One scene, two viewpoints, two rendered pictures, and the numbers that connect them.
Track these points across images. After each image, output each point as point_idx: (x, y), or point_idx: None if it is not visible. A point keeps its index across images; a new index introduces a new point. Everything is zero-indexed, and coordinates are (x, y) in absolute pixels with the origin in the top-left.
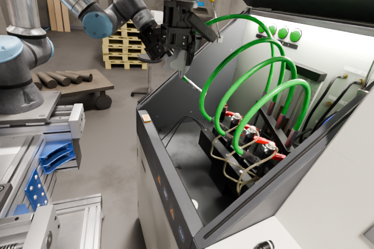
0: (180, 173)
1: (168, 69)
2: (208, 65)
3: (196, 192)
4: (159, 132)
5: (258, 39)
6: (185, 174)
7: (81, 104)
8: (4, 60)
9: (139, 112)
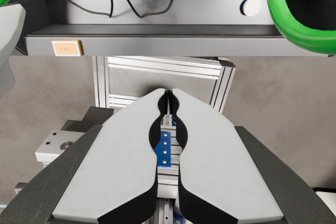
0: None
1: (11, 78)
2: None
3: None
4: None
5: None
6: None
7: (39, 153)
8: None
9: (38, 54)
